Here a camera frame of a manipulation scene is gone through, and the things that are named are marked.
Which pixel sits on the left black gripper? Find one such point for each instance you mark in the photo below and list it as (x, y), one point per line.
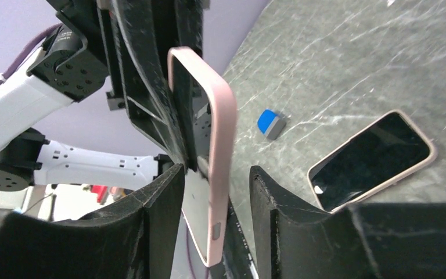
(143, 31)

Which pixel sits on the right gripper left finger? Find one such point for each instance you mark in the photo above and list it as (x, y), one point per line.
(133, 237)

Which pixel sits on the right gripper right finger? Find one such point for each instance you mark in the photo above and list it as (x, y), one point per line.
(294, 239)

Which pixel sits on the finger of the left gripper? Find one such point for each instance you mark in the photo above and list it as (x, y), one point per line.
(189, 19)

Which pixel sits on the black smartphone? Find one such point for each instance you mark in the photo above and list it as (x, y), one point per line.
(373, 160)

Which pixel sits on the pink phone case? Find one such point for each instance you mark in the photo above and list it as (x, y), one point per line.
(223, 110)

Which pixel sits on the beige phone case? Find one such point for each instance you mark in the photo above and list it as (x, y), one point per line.
(432, 154)

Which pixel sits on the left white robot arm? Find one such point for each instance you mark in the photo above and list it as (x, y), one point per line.
(29, 92)

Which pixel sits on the blue grey small cylinder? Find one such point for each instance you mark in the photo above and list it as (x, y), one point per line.
(271, 124)

